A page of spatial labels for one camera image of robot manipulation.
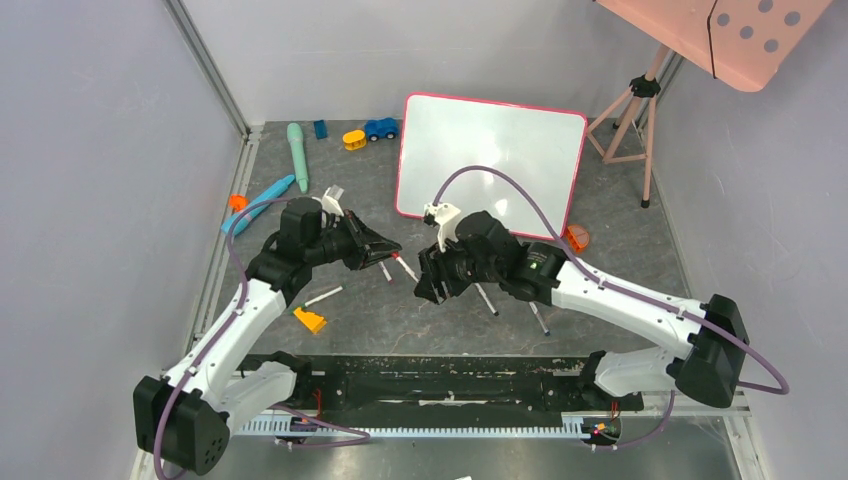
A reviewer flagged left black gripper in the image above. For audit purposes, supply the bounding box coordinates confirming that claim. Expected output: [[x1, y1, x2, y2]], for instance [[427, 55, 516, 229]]
[[305, 210, 402, 271]]

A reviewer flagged pink framed whiteboard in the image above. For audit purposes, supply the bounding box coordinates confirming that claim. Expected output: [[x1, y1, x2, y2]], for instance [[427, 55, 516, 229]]
[[395, 92, 588, 240]]

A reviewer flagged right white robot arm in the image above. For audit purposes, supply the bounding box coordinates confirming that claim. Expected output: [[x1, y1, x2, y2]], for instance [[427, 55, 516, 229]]
[[414, 203, 749, 408]]

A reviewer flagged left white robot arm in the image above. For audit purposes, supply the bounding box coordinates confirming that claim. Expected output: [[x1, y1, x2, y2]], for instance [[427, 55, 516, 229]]
[[132, 197, 402, 479]]

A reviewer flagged purple whiteboard marker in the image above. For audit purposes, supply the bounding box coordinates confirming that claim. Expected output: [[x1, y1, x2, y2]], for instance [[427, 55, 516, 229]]
[[379, 261, 394, 284]]

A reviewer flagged black whiteboard marker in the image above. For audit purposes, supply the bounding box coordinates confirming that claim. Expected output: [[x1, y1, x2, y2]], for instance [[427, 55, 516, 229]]
[[474, 283, 499, 316]]

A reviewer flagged green whiteboard marker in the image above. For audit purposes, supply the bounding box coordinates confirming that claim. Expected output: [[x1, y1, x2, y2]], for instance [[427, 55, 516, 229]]
[[294, 285, 344, 310]]

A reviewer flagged blue whiteboard marker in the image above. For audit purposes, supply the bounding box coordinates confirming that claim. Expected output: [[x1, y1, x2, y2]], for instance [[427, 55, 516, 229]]
[[528, 302, 551, 336]]

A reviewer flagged yellow orange plastic block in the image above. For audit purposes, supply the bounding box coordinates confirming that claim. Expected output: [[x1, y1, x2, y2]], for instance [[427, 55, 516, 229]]
[[293, 307, 327, 334]]

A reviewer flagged large blue toy crayon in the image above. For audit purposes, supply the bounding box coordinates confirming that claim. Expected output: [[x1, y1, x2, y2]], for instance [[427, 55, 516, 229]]
[[221, 174, 295, 236]]

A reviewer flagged blue toy car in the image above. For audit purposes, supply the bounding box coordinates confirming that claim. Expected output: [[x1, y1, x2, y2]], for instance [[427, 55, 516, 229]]
[[363, 117, 399, 142]]

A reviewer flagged dark blue small block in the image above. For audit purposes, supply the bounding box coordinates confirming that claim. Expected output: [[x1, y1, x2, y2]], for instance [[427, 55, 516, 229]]
[[313, 120, 329, 140]]

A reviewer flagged large mint toy crayon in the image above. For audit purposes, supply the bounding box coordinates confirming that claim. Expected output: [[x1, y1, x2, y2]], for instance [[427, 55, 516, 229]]
[[286, 122, 309, 193]]

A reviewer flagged small orange toy piece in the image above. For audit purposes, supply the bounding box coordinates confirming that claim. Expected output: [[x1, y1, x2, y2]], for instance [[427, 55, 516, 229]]
[[228, 194, 250, 213]]

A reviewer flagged orange semicircle toy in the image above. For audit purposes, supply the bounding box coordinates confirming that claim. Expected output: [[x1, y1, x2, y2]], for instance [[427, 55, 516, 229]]
[[565, 224, 590, 253]]

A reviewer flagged pink perforated panel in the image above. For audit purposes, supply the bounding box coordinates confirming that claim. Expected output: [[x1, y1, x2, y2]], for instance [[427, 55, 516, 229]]
[[598, 0, 832, 93]]

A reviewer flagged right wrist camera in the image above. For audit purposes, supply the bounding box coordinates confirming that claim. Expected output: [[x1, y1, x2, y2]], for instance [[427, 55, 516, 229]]
[[423, 202, 462, 252]]

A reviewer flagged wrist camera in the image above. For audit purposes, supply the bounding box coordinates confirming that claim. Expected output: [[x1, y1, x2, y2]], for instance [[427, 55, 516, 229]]
[[423, 202, 462, 252], [320, 185, 345, 218]]

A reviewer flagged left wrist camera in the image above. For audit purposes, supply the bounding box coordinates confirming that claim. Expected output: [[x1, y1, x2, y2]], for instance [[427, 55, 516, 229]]
[[320, 185, 345, 218]]

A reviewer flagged yellow toy ring block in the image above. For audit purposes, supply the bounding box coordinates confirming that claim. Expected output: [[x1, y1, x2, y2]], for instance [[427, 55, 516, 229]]
[[342, 129, 368, 151]]

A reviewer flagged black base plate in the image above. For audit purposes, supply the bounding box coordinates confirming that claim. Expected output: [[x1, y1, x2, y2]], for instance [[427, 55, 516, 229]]
[[237, 351, 644, 427]]

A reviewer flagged white slotted cable duct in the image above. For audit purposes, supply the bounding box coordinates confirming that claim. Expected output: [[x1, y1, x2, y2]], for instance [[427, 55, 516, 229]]
[[234, 411, 590, 440]]

